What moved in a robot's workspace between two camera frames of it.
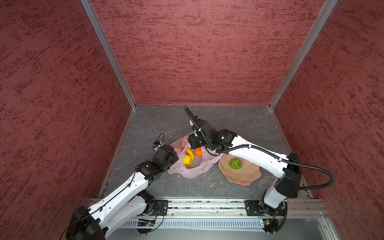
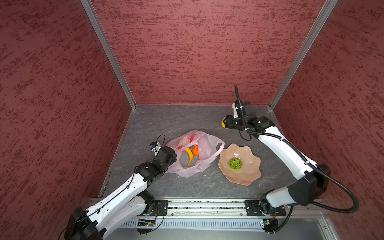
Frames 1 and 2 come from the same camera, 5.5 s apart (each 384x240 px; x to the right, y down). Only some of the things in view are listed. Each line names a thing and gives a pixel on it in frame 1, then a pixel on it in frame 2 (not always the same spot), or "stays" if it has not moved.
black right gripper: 193,140 -> 228,122
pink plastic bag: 200,164 stays
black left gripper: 175,158 stays
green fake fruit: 235,163 stays
